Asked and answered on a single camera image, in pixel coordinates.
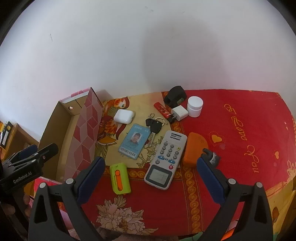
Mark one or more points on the wooden shelf unit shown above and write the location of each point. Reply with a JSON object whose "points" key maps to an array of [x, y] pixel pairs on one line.
{"points": [[22, 138]]}

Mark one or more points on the black key bunch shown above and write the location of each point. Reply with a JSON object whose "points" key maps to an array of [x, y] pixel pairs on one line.
{"points": [[155, 126]]}

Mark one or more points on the white plug charger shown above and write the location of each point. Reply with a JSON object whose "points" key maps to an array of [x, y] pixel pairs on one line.
{"points": [[180, 113]]}

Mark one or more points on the pinkish fuzzy towel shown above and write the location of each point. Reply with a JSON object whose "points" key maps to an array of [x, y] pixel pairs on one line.
{"points": [[129, 236]]}

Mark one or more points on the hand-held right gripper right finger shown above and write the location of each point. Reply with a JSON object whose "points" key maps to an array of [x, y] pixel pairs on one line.
{"points": [[210, 178]]}

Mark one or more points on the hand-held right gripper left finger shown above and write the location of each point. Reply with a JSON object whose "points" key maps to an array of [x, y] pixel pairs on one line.
{"points": [[90, 183]]}

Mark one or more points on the pile of booklets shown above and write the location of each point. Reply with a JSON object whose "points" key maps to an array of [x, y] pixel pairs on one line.
{"points": [[6, 134]]}

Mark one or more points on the white earbuds case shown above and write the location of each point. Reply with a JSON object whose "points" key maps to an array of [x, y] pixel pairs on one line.
{"points": [[123, 116]]}

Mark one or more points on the red printed blanket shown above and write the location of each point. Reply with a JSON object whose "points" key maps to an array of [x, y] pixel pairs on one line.
{"points": [[242, 111]]}

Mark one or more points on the blue photo card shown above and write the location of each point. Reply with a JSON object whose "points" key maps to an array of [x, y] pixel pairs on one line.
{"points": [[133, 141]]}

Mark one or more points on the person's left hand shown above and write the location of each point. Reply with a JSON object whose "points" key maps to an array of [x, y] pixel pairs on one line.
{"points": [[26, 199]]}

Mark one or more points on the orange figurine with grey character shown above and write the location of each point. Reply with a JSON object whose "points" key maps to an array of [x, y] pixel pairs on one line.
{"points": [[194, 148]]}

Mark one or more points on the white round jar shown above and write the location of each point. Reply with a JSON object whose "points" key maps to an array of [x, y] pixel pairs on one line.
{"points": [[195, 106]]}

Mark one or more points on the pink patterned cardboard box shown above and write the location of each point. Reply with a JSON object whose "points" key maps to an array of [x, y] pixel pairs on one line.
{"points": [[86, 129]]}

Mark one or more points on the white remote with screen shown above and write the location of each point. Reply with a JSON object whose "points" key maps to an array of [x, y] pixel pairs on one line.
{"points": [[165, 157]]}

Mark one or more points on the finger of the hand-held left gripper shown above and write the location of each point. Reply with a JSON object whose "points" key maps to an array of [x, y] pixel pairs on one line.
{"points": [[29, 150], [46, 151]]}

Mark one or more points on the green utility knife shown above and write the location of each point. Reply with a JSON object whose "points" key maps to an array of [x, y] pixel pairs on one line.
{"points": [[122, 184]]}

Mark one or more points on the red lighter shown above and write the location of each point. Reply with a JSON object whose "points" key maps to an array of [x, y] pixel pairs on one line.
{"points": [[161, 109]]}

